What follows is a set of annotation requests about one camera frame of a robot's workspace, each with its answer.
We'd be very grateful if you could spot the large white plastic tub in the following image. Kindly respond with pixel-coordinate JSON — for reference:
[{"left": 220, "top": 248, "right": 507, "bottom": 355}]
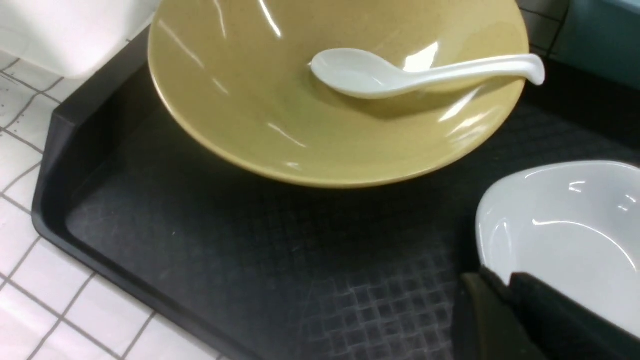
[{"left": 0, "top": 0, "right": 160, "bottom": 79}]

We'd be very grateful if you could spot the blue chopstick bin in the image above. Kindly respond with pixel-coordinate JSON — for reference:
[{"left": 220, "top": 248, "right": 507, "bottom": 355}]
[{"left": 551, "top": 0, "right": 640, "bottom": 90}]

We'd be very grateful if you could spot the black serving tray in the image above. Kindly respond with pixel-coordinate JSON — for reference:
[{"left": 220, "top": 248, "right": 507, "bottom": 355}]
[{"left": 32, "top": 27, "right": 639, "bottom": 360}]

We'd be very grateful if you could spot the white checked tablecloth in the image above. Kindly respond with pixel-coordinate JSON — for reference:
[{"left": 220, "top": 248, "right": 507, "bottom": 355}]
[{"left": 1, "top": 39, "right": 224, "bottom": 360}]

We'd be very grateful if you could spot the white soup spoon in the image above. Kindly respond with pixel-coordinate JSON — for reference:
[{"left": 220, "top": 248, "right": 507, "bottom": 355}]
[{"left": 310, "top": 48, "right": 546, "bottom": 100}]

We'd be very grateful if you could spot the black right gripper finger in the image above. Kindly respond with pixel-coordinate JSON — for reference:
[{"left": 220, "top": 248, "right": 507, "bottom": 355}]
[{"left": 452, "top": 268, "right": 640, "bottom": 360}]

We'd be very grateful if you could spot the yellow noodle bowl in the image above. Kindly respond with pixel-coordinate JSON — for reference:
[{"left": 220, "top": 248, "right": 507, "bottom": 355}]
[{"left": 148, "top": 0, "right": 530, "bottom": 188}]

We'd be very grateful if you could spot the white square dish on tray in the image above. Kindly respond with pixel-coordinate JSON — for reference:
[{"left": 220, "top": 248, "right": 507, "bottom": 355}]
[{"left": 475, "top": 161, "right": 640, "bottom": 337}]

